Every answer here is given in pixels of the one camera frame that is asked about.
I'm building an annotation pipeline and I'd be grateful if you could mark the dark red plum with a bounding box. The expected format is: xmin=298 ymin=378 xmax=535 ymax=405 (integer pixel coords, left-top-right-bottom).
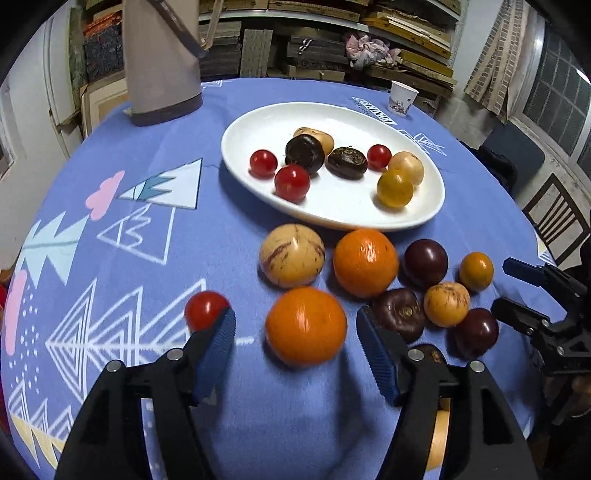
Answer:
xmin=454 ymin=308 xmax=499 ymax=359

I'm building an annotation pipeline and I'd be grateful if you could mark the small orange tomato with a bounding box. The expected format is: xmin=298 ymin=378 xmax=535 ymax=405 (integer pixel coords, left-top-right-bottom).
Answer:
xmin=459 ymin=252 xmax=494 ymax=293

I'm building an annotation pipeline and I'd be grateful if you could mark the orange yellow round fruit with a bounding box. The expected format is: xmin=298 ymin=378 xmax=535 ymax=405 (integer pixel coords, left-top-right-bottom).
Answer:
xmin=423 ymin=282 xmax=470 ymax=328

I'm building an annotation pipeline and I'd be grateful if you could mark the dark purple plum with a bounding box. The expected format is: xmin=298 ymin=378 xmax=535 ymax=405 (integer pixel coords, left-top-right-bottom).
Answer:
xmin=403 ymin=239 xmax=449 ymax=290

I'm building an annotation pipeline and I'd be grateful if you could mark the large red tomato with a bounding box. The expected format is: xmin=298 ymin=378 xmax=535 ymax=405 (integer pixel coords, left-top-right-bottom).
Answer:
xmin=184 ymin=290 xmax=229 ymax=332

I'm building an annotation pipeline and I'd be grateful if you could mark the yellow tomato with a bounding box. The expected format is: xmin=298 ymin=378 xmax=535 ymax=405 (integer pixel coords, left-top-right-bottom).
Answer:
xmin=377 ymin=169 xmax=414 ymax=209

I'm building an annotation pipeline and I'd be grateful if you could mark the pale beige fruit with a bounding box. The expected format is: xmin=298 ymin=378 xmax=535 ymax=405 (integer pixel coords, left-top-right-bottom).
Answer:
xmin=388 ymin=151 xmax=425 ymax=187

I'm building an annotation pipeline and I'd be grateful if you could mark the orange mandarin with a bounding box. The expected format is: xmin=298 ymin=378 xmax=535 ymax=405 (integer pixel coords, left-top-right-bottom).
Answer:
xmin=264 ymin=287 xmax=348 ymax=368
xmin=332 ymin=229 xmax=399 ymax=299

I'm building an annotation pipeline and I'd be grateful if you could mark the dark brown mangosteen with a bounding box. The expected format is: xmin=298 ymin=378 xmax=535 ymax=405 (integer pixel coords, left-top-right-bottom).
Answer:
xmin=284 ymin=134 xmax=325 ymax=175
xmin=325 ymin=147 xmax=369 ymax=180

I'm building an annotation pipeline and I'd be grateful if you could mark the beige striped melon fruit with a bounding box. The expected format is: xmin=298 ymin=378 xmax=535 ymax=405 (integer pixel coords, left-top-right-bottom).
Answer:
xmin=259 ymin=223 xmax=327 ymax=289

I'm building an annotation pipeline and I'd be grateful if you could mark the small red cherry tomato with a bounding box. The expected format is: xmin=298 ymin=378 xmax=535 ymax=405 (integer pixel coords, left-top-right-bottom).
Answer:
xmin=249 ymin=149 xmax=279 ymax=179

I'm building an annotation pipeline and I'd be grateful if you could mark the wooden chair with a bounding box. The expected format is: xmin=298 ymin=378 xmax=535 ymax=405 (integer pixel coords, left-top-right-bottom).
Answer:
xmin=522 ymin=173 xmax=590 ymax=266

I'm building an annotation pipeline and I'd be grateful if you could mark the checked curtain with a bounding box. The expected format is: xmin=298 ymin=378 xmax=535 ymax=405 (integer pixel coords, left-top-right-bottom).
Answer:
xmin=464 ymin=0 xmax=529 ymax=123

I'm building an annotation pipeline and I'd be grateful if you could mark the white paper cup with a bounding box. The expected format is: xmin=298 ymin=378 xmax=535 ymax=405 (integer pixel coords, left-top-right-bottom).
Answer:
xmin=388 ymin=80 xmax=419 ymax=116

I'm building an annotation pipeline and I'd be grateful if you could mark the white oval plate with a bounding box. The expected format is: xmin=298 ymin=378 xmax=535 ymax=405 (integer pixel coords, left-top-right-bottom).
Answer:
xmin=221 ymin=102 xmax=445 ymax=231

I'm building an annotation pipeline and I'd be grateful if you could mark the blue patterned tablecloth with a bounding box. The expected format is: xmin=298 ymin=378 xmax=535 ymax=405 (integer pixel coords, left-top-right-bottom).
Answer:
xmin=1 ymin=79 xmax=540 ymax=479

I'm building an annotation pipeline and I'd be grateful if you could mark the shelf with stacked boards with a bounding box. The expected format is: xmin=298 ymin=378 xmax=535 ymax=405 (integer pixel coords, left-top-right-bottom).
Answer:
xmin=68 ymin=0 xmax=468 ymax=116

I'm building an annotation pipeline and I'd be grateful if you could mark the pink crumpled cloth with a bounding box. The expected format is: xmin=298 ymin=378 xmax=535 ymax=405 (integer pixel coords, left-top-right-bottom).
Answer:
xmin=346 ymin=34 xmax=401 ymax=70

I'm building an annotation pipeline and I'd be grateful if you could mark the beige thermos jug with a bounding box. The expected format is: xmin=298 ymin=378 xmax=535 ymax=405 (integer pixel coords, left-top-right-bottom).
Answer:
xmin=122 ymin=0 xmax=223 ymax=127

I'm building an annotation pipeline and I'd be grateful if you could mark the window with metal frame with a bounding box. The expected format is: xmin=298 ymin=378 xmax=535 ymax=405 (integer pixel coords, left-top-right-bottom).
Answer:
xmin=515 ymin=14 xmax=590 ymax=181

